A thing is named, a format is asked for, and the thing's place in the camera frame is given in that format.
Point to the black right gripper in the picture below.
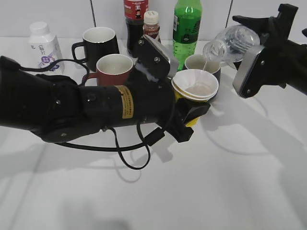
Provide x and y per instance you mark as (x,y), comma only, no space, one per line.
(282,62)

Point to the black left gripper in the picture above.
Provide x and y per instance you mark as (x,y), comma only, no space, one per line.
(154,102)

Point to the yellow paper cup stack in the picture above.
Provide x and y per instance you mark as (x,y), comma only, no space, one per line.
(195,85)

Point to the clear water bottle green label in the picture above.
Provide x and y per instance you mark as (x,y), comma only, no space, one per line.
(230,45)

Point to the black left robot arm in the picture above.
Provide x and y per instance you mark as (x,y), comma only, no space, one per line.
(58,110)

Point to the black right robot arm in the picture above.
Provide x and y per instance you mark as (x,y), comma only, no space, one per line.
(280,26)

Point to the dark grey ceramic mug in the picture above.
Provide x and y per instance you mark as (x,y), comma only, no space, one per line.
(198,61)

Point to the green soda bottle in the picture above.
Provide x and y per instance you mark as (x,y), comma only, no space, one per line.
(186,27)

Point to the red-brown ceramic mug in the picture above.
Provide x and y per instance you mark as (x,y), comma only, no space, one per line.
(112,69)

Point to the Nescafe coffee bottle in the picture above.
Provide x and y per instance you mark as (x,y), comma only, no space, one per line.
(151,25)

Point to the black ceramic mug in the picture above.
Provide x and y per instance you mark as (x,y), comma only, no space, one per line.
(97,43)

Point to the cola bottle red label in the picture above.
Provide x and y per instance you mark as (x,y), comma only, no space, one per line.
(134,11)

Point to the white yogurt drink bottle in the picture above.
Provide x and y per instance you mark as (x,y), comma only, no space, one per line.
(44,46)

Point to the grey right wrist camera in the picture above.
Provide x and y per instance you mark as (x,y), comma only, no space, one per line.
(240,83)

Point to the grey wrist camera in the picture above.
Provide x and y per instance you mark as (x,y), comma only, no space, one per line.
(154,60)
(240,83)

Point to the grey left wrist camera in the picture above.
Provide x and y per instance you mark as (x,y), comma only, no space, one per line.
(154,60)

